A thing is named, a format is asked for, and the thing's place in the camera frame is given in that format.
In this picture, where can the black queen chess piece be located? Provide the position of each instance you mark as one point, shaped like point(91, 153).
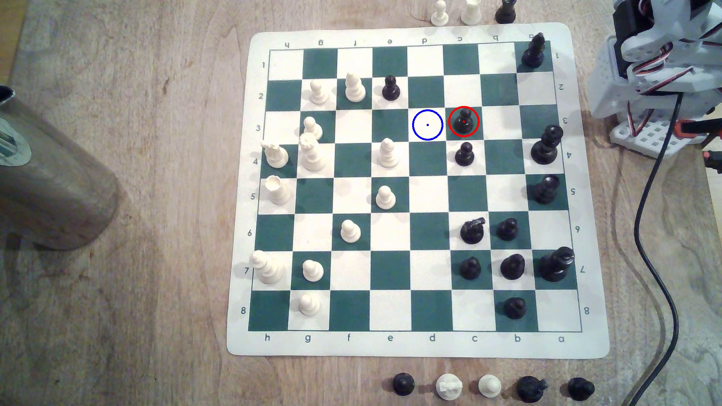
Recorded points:
point(545, 148)

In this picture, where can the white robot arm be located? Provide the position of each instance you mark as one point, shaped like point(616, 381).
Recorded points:
point(612, 84)

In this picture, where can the black rook chess piece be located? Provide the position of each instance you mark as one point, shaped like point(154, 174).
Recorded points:
point(546, 190)
point(506, 12)

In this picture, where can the black knight chess piece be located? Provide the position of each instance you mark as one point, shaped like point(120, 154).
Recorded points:
point(472, 232)
point(531, 389)

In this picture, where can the white knight chess piece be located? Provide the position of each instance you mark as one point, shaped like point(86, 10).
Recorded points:
point(449, 387)
point(275, 155)

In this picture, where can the black bishop chess piece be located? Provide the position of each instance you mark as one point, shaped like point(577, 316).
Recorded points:
point(513, 267)
point(533, 53)

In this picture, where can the white rook chess piece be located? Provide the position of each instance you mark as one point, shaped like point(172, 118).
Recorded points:
point(471, 12)
point(278, 191)

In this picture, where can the green and white chess mat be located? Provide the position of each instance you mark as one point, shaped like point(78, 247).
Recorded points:
point(428, 194)

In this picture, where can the white bishop chess piece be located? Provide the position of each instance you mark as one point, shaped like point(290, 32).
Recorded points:
point(355, 89)
point(388, 154)

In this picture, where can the white queen chess piece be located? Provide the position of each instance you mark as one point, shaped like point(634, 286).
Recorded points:
point(312, 157)

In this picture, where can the white pawn chess piece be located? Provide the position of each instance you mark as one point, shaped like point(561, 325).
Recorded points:
point(439, 15)
point(313, 272)
point(489, 386)
point(312, 129)
point(350, 232)
point(309, 305)
point(385, 199)
point(318, 93)

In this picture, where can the black king chess piece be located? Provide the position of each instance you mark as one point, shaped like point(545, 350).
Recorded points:
point(555, 266)

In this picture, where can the white perforated base plate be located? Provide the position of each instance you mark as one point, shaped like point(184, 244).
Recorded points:
point(648, 138)

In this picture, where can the metal cylinder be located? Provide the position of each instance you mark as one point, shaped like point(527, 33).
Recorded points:
point(51, 191)

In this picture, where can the white king chess piece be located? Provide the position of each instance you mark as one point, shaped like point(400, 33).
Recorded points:
point(267, 269)

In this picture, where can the orange and black clamp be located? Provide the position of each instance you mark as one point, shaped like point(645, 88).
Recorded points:
point(714, 161)
point(691, 128)

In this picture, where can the black pawn chess piece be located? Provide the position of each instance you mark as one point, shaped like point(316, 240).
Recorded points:
point(580, 389)
point(391, 89)
point(463, 124)
point(464, 155)
point(515, 308)
point(507, 230)
point(470, 269)
point(403, 384)

